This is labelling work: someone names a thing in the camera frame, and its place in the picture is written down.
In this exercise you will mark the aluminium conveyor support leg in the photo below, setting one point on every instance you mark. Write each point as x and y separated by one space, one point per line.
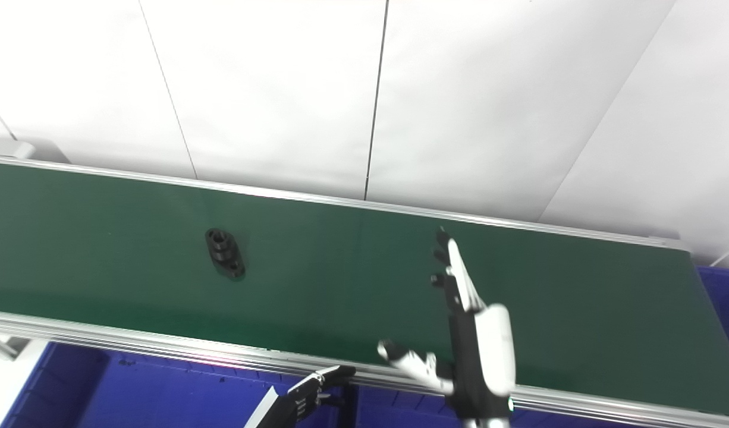
5 346

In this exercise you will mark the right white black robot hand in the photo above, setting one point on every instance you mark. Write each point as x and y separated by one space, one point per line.
492 351

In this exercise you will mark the thin white rod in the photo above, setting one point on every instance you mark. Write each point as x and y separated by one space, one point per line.
728 252

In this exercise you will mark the green conveyor belt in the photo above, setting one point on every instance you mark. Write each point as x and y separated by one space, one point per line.
162 343
341 279

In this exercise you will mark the black flanged machine part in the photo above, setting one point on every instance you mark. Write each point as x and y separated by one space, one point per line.
225 254

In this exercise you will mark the grey conveyor end housing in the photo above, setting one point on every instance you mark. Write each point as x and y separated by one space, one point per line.
8 148

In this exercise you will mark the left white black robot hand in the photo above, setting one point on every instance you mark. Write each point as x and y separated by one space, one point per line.
299 401

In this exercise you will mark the large blue plastic bin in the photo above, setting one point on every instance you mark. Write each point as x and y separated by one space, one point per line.
162 395
400 413
724 303

